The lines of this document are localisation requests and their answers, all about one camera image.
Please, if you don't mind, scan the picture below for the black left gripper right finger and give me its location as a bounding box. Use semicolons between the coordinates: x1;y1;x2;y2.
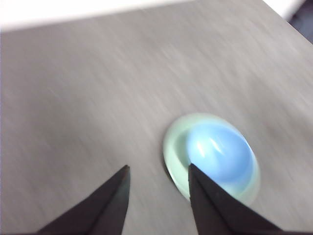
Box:
187;163;313;235

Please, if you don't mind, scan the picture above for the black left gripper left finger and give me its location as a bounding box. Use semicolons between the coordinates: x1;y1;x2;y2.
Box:
36;165;131;235

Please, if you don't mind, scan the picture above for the blue ribbed bowl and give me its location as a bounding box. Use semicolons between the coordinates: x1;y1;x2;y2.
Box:
186;122;254;186

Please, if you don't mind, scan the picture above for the pale green round plate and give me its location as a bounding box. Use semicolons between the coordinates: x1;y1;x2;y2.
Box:
163;113;262;205

